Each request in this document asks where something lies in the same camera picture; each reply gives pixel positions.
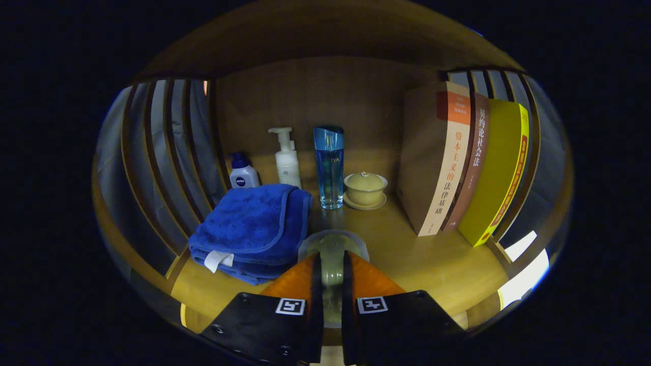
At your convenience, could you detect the brown book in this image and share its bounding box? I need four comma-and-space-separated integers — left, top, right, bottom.
440, 93, 490, 233

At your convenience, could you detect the green handle scrub brush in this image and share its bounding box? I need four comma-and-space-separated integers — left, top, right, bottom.
297, 229, 370, 330

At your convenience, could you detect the yellow book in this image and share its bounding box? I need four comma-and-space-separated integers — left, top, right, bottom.
458, 99, 530, 248

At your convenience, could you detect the white grey equipment case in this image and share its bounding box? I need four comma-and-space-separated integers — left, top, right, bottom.
497, 230, 551, 311

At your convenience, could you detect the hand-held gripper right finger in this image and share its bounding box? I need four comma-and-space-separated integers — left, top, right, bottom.
341, 250, 467, 365

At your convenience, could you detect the white pump bottle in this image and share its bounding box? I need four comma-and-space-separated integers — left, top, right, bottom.
268, 127, 302, 189

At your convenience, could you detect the blue folded towel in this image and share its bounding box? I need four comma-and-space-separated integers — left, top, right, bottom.
188, 184, 312, 286

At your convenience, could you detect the wooden cabinet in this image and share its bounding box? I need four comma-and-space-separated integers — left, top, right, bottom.
93, 0, 574, 351

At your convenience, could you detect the wooden countertop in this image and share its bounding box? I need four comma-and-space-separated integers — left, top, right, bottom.
170, 147, 510, 346

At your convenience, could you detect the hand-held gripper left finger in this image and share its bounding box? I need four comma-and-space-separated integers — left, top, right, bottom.
199, 253, 324, 365

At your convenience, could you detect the beige orange book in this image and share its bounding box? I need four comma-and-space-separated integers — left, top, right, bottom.
397, 81, 472, 237

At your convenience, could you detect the small white bottle blue cap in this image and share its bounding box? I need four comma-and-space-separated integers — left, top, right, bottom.
228, 151, 261, 189

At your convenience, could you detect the blue glass bottle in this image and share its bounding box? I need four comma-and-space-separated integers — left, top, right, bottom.
313, 126, 345, 210

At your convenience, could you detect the yellow lidded teacup with saucer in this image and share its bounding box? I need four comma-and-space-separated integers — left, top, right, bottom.
343, 171, 389, 211

